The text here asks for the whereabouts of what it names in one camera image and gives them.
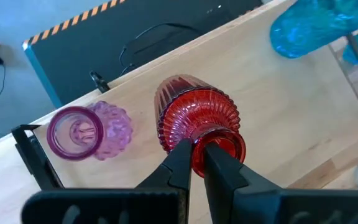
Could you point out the pink bumpy glass vase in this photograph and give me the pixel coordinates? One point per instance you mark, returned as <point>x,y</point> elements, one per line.
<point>113,130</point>

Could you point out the red ribbed bottle vase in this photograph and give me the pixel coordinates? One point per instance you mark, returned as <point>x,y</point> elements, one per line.
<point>197,112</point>

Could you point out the wooden shelf with black frame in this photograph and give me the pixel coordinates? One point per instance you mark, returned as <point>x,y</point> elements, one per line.
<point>275,93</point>

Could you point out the black shelf clamp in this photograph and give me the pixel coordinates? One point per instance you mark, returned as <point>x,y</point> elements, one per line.
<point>99,82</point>

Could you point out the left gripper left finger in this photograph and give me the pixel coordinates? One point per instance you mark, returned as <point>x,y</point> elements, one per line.
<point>166,199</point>

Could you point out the blue cylindrical glass vase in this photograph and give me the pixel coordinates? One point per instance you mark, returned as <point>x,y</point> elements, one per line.
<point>315,28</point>

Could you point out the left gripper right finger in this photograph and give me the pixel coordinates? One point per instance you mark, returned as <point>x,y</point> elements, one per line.
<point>259,205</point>

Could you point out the black hazard-striped floor mat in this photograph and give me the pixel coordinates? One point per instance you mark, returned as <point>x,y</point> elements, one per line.
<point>89,62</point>

